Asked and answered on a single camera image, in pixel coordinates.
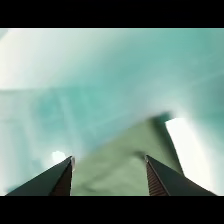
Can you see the green garment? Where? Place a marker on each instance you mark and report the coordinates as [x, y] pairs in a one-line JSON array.
[[116, 166]]

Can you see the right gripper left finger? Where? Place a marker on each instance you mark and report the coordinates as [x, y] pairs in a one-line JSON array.
[[53, 181]]

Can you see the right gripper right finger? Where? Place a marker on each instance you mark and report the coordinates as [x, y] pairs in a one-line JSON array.
[[168, 181]]

